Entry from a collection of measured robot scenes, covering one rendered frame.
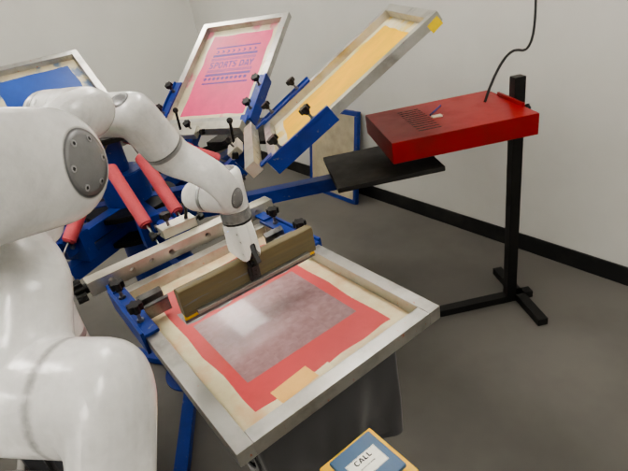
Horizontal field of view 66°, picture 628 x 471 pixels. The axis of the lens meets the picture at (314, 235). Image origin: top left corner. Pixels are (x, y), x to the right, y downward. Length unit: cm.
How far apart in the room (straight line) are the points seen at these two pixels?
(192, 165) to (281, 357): 51
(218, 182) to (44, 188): 69
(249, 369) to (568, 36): 220
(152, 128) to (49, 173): 60
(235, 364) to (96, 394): 85
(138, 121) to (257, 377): 62
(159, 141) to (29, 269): 56
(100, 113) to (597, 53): 232
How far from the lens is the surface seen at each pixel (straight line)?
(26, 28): 543
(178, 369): 123
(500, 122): 211
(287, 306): 136
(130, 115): 94
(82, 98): 84
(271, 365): 119
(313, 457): 133
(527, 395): 239
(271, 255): 129
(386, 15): 237
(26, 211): 35
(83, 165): 39
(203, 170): 101
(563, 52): 281
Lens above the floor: 176
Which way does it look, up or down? 29 degrees down
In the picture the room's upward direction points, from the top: 11 degrees counter-clockwise
